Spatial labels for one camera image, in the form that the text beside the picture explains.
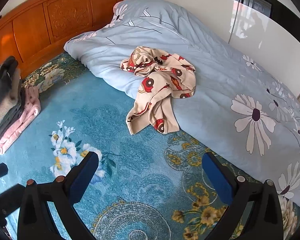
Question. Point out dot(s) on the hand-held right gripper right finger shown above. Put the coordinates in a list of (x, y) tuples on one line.
[(217, 177)]

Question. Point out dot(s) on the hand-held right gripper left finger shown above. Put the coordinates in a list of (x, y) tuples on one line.
[(83, 177)]

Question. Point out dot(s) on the cream car print garment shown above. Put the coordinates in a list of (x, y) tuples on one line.
[(165, 85)]

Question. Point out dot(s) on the pink folded garment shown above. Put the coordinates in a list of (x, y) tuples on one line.
[(22, 122)]

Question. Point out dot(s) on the slate grey folded garment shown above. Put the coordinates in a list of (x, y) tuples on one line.
[(12, 116)]

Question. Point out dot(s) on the light blue floral duvet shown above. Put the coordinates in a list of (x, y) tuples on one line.
[(215, 80)]

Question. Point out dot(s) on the dark grey folded garment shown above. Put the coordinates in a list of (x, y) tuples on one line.
[(5, 67)]

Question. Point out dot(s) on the white glossy wardrobe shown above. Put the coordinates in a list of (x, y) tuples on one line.
[(215, 25)]

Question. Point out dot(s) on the wooden headboard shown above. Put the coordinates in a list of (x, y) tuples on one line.
[(65, 17)]

